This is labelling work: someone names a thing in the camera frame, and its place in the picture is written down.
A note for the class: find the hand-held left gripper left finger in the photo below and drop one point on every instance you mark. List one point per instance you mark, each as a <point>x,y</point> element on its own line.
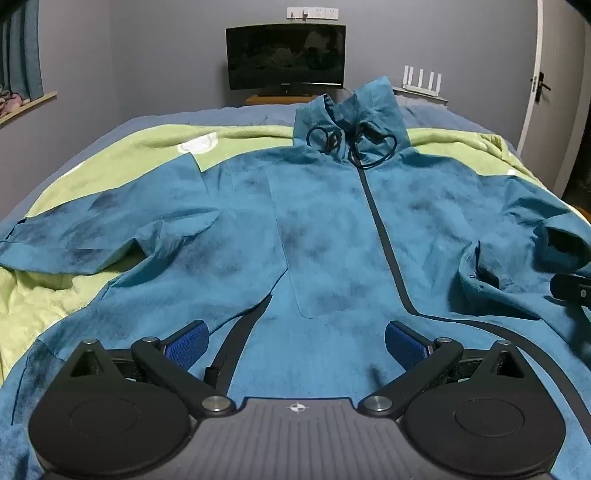
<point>187,345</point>

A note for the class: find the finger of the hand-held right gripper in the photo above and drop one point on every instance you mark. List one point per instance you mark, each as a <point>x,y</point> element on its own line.
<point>572,286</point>

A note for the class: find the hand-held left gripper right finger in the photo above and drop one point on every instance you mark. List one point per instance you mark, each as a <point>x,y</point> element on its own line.
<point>402,345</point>

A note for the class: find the blue zip jacket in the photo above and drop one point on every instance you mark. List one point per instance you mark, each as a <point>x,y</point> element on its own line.
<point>323,230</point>

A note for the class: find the pile of clothes on sill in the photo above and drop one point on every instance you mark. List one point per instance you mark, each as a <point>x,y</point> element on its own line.
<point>11,101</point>

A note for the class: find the white door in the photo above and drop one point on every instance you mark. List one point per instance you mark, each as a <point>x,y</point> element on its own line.
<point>565,115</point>

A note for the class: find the green blanket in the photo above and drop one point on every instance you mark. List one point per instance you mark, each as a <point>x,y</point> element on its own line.
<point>152,138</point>

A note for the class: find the bed with blue sheet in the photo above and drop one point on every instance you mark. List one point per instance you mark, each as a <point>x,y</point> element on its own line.
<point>152,119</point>

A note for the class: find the white box under router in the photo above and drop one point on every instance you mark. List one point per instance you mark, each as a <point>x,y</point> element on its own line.
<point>429,97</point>

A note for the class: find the white router with antennas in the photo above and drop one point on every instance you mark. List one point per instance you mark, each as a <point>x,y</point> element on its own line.
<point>422,81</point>

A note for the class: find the wooden television stand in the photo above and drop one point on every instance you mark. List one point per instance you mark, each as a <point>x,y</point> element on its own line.
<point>277,98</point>

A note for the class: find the wooden window sill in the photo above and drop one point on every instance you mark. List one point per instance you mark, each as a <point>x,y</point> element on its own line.
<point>32,104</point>

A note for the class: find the black flat screen television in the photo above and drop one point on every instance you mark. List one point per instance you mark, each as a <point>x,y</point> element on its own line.
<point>286,57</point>

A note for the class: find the blue curtain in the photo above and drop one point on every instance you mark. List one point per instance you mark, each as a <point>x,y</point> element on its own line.
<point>21,46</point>

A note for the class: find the white wall socket strip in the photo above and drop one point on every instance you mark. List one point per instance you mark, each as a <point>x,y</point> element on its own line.
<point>314,13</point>

